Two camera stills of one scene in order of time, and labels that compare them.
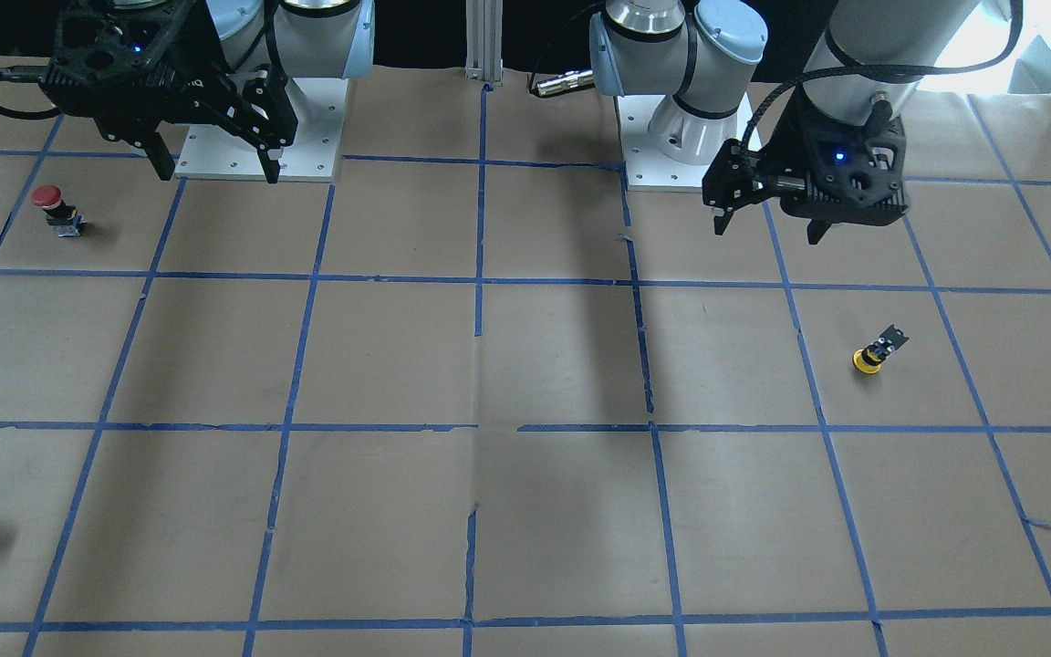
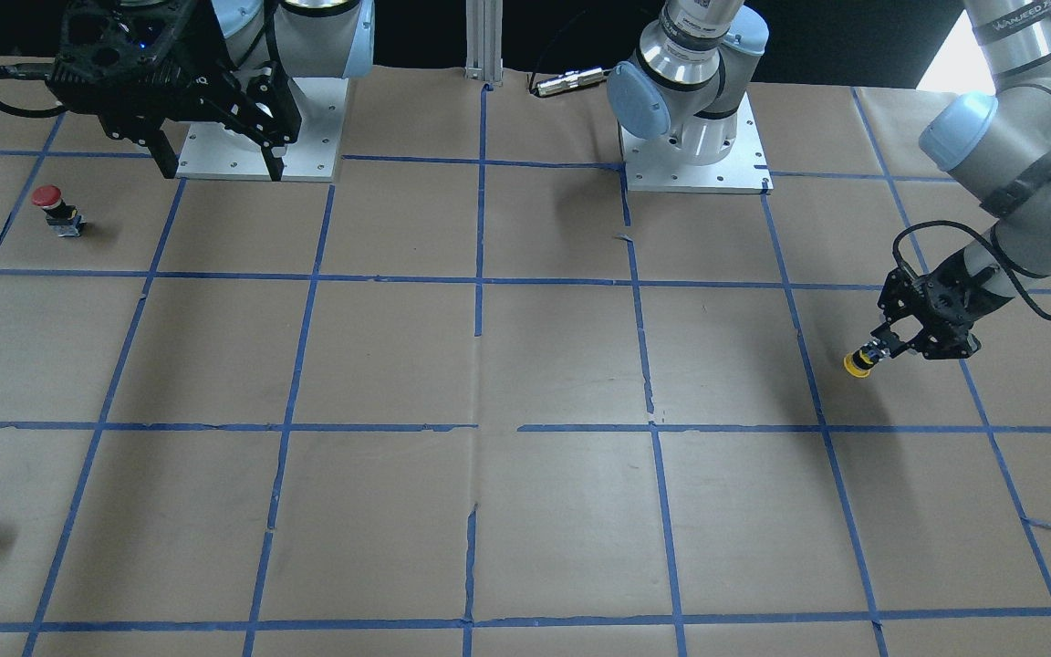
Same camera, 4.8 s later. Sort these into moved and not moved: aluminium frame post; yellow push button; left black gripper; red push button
Moved: left black gripper; yellow push button
Not moved: aluminium frame post; red push button
